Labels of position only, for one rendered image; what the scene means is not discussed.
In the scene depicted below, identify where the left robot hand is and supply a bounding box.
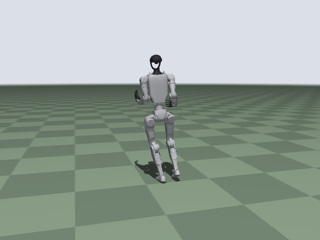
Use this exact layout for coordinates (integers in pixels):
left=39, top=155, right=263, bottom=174
left=134, top=90, right=141, bottom=101

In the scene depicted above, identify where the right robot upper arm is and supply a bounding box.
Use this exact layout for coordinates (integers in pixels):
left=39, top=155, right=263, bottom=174
left=167, top=73, right=176, bottom=99

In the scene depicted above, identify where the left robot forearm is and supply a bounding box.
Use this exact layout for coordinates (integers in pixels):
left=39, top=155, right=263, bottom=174
left=136, top=96, right=147, bottom=105

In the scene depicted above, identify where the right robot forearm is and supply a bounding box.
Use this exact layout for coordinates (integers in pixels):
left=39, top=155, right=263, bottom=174
left=171, top=93, right=178, bottom=107

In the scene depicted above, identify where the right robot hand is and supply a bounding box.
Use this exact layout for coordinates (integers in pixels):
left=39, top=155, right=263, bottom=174
left=166, top=97, right=175, bottom=107

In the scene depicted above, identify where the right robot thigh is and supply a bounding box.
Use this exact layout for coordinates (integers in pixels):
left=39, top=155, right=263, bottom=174
left=164, top=112, right=176, bottom=148

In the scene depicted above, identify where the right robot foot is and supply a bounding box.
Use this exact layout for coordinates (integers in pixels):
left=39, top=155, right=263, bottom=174
left=171, top=170, right=181, bottom=177

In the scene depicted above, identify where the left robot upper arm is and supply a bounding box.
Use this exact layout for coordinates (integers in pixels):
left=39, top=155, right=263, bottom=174
left=139, top=75, right=151, bottom=102

